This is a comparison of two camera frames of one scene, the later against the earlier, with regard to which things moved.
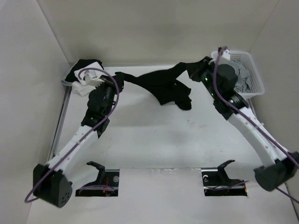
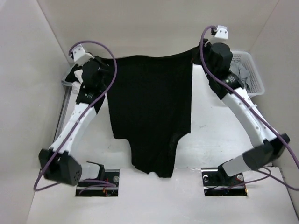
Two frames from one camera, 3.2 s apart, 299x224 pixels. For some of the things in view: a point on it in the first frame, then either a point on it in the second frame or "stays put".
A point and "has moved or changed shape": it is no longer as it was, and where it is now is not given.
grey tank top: x=242 y=84 stays put
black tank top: x=165 y=85 has moved or changed shape
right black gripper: x=195 y=69 -> x=196 y=51
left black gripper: x=109 y=82 -> x=103 y=66
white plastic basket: x=247 y=59 stays put
